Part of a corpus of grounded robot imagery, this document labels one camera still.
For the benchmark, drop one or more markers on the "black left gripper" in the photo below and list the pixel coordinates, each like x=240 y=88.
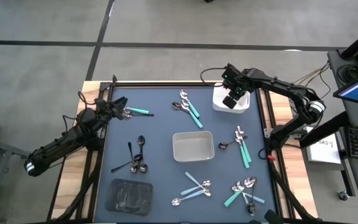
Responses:
x=109 y=112

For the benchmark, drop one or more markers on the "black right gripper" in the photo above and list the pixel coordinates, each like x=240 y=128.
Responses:
x=239 y=80

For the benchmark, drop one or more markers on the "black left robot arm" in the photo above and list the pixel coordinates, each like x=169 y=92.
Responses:
x=61 y=144

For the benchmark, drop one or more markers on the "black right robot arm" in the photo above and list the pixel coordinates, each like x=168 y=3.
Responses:
x=284 y=87

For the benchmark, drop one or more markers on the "white plastic bin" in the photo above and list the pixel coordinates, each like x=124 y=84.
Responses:
x=219 y=106

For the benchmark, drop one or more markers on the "blue table mat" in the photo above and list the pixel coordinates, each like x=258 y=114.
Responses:
x=166 y=174

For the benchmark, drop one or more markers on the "beige plastic bin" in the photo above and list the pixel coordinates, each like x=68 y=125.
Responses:
x=193 y=146

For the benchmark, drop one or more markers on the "small red tag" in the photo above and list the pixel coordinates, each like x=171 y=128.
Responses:
x=271 y=158

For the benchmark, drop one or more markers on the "dark translucent plastic bin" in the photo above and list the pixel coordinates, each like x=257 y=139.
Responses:
x=129 y=197

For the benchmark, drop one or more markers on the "black square beam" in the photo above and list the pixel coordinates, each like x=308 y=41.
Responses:
x=325 y=129

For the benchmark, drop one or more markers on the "white paper sheet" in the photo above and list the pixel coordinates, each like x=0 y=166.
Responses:
x=322 y=152

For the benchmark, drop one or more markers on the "dark teal rounded object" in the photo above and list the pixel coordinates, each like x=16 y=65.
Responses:
x=272 y=217

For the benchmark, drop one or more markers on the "cart caster wheel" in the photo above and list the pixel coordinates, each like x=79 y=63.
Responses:
x=343 y=196

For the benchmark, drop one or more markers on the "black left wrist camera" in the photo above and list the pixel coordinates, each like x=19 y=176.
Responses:
x=100 y=103

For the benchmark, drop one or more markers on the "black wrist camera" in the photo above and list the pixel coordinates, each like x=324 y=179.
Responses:
x=229 y=102
x=100 y=103

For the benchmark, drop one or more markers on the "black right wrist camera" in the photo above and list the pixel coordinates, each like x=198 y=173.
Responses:
x=229 y=102

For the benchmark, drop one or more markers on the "black aluminium table frame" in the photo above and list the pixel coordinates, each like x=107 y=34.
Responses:
x=135 y=84

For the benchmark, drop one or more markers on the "silver metal bracket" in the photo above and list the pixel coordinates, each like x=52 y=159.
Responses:
x=268 y=132

